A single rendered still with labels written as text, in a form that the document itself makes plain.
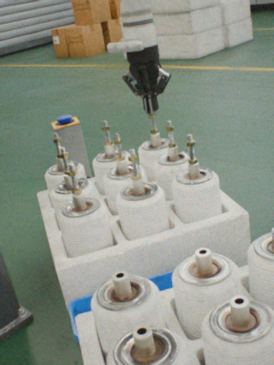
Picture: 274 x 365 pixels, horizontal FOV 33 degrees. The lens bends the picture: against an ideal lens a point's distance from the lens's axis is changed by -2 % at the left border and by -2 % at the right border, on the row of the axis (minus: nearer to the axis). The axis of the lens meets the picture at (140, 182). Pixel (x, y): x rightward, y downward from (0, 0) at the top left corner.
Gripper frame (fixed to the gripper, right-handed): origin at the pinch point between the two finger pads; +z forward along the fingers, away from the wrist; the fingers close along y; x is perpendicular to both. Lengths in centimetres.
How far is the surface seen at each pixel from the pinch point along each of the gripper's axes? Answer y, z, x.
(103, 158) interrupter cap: 7.9, 9.9, 11.4
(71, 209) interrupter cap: -3.2, 10.1, 34.3
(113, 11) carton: 258, -3, -309
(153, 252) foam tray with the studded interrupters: -17.0, 19.6, 29.2
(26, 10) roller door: 444, -16, -355
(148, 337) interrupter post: -38, 8, 59
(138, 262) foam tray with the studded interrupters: -15.1, 20.8, 31.6
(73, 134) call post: 22.0, 6.5, 6.1
